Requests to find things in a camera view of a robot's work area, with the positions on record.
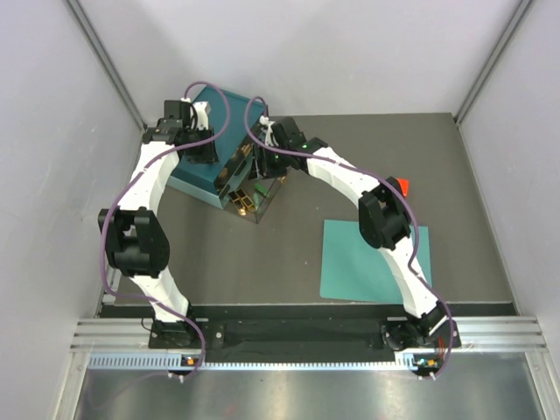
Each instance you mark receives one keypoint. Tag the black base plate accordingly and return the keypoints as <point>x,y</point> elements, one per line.
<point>282,336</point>

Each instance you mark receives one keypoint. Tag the clear bottom drawer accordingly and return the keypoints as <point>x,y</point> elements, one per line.
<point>262,204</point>

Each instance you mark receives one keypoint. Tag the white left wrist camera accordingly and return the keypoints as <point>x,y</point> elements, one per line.
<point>202,109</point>

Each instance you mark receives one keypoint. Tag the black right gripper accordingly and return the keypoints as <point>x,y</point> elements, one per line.
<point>259,157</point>

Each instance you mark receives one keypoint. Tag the aluminium rail frame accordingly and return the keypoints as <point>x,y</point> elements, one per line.
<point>308,362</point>

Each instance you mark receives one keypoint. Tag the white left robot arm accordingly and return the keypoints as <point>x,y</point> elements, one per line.
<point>135,242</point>

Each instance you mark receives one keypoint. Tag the red cube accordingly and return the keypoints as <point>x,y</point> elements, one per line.
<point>404,185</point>

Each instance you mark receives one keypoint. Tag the black gold lipstick case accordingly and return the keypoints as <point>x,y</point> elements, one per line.
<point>237,197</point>

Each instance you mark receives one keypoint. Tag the green lip balm stick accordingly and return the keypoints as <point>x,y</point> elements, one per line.
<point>261,190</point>

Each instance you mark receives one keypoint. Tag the teal mat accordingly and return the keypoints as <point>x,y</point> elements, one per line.
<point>351,270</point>

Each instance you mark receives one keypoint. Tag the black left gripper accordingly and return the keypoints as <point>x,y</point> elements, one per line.
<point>209,157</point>

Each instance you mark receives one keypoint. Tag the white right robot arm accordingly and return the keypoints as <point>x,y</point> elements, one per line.
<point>386,224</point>

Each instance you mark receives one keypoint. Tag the teal drawer organizer box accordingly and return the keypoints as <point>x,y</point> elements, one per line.
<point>232,114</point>

